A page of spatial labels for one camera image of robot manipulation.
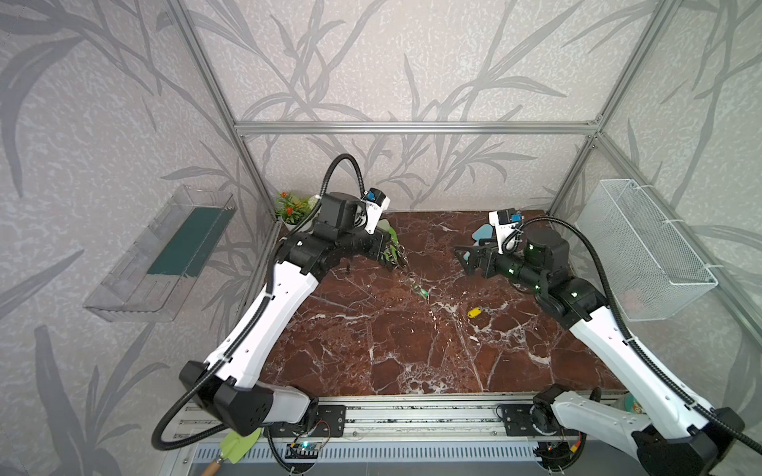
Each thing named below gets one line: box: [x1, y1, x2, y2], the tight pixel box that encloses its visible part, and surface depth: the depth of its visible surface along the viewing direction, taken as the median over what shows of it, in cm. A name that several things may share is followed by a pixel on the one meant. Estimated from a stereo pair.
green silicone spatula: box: [202, 428, 262, 476], surface depth 71 cm
